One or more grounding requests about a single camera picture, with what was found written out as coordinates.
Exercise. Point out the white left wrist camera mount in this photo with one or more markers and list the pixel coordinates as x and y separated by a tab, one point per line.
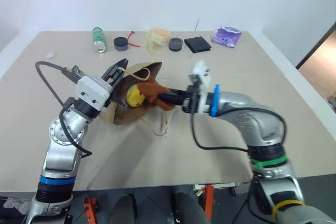
90	91

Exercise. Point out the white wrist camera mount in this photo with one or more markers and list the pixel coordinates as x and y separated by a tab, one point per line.
90	91
202	73

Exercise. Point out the small white plastic scrap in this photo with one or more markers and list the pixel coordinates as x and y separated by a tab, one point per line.
51	55

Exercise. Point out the purple wipes packet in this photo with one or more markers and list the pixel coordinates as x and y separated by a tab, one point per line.
226	36

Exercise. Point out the brown plush toy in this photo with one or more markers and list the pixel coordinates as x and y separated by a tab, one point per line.
152	91

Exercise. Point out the green clear plastic bottle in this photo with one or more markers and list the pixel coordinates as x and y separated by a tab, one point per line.
99	40

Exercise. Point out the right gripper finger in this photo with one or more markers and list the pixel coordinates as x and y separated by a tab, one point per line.
178	90
173	100

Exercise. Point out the black round lid left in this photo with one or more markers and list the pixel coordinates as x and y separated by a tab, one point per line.
121	44

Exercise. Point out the red zip tie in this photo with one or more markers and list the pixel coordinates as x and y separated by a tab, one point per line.
132	41

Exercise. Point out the yellow plush toy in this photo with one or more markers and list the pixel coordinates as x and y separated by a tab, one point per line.
134	96

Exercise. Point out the black wallet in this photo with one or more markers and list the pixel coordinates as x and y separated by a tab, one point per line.
197	44

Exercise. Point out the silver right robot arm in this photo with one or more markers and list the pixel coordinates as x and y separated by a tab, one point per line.
252	119

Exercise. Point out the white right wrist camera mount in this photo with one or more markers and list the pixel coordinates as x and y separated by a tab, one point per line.
202	73

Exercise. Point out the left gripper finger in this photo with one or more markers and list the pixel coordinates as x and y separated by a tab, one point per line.
120	74
114	68

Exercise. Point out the brown paper bag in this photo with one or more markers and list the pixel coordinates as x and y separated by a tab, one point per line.
134	115

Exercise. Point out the grey round lid right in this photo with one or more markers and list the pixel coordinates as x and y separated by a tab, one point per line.
175	44

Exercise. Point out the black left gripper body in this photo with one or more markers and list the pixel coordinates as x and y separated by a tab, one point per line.
111	95

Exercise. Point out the orange metal stand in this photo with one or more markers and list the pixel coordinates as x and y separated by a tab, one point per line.
90	208
209	200

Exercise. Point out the dark rounded shape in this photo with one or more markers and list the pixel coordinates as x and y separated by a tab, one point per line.
187	208
123	208

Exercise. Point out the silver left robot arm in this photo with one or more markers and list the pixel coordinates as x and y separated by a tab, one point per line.
61	140

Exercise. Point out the clear bag with bread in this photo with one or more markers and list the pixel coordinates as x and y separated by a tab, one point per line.
157	37

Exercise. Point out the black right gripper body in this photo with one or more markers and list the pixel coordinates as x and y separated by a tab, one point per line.
190	100

